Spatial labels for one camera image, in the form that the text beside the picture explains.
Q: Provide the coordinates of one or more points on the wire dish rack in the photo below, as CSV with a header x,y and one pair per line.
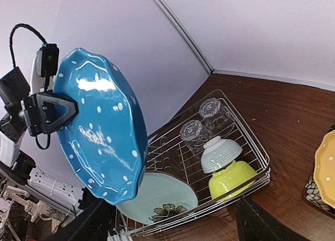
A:
x,y
169,154

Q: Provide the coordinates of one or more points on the black floral square plate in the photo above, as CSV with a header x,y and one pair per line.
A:
x,y
311,192

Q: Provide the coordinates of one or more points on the pale striped bowl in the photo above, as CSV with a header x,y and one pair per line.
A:
x,y
218,153

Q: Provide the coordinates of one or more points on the yellow dotted scalloped plate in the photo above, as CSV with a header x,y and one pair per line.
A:
x,y
324,169

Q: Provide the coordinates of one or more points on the clear glass cup near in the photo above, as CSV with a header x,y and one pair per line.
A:
x,y
195,135

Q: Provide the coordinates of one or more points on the lime green bowl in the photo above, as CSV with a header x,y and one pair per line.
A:
x,y
227,179

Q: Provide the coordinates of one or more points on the clear glass cup far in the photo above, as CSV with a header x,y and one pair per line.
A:
x,y
214,113

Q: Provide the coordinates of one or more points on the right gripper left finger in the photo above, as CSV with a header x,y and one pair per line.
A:
x,y
92,224

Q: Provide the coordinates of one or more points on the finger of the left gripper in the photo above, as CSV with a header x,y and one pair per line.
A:
x,y
53,111

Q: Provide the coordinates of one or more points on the blue dotted scalloped plate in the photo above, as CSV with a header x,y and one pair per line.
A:
x,y
106,142

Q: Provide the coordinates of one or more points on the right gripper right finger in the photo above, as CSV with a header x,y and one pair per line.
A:
x,y
254,223

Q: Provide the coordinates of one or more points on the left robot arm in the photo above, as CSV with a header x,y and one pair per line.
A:
x,y
15,164

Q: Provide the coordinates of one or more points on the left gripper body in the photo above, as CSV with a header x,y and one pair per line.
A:
x,y
31,115

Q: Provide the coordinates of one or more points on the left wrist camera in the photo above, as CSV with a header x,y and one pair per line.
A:
x,y
44,68

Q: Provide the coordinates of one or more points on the clear glass cup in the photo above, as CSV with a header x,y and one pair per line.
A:
x,y
214,113
195,135

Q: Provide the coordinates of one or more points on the left aluminium frame post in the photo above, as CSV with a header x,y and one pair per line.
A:
x,y
169,14

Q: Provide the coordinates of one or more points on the light teal floral plate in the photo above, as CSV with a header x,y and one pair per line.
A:
x,y
160,197

